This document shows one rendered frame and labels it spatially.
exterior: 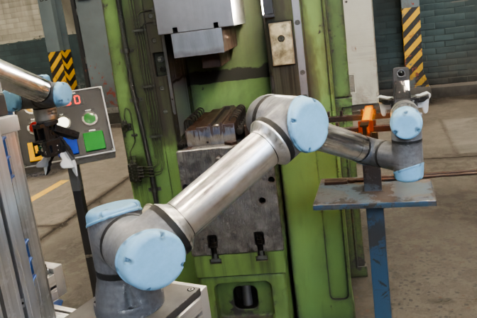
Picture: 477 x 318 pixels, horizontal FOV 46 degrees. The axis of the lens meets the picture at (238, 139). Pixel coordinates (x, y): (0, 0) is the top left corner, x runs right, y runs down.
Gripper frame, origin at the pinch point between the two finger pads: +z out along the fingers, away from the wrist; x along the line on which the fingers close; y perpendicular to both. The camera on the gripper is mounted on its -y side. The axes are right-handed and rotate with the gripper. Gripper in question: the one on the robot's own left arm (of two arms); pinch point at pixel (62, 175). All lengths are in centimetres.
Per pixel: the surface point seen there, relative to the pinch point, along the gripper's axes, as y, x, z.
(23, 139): -4.2, -21.7, -12.0
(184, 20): -49, 26, -47
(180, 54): -48, 23, -35
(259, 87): -102, 27, -12
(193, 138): -48, 23, -1
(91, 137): -19.9, -3.6, -8.8
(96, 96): -29.9, -6.6, -22.9
